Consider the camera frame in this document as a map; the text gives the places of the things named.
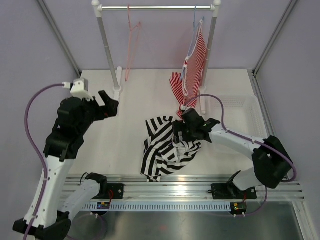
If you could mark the white plastic perforated basket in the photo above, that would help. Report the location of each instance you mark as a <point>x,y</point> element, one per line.
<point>240,112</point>

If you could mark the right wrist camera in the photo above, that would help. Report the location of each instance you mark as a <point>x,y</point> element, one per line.
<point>183,108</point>

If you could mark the red white striped tank top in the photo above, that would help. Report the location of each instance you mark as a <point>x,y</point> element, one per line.
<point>185,84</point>

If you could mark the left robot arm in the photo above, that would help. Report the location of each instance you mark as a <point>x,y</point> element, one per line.
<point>47,219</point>

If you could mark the white metal clothes rack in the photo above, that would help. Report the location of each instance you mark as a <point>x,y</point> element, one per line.
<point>160,38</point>

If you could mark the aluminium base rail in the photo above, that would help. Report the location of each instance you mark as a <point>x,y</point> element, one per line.
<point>179,188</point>

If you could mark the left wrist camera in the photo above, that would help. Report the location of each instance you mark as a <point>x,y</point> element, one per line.
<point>79,88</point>

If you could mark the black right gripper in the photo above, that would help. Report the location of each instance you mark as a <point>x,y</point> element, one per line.
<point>180,126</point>

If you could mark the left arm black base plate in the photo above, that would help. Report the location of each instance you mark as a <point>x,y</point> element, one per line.
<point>114,191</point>

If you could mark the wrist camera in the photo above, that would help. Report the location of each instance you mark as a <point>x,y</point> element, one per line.
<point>183,108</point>
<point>79,88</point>

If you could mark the aluminium enclosure frame rail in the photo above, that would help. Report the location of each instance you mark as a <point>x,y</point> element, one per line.
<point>254,73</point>

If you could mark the light blue wire hanger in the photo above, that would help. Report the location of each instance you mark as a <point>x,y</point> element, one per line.
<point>195,28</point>

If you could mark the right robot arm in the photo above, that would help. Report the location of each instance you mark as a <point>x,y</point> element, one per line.
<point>271,162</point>

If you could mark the white slotted cable duct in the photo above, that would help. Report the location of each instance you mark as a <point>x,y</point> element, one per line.
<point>136,206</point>

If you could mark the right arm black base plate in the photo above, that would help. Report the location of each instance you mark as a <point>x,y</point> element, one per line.
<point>224,191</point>

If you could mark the black white striped tank top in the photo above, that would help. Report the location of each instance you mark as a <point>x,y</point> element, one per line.
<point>161,156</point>

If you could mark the pink wire hanger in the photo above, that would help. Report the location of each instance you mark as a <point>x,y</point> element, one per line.
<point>133,40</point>

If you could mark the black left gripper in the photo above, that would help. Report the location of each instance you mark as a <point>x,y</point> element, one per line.
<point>109,110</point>

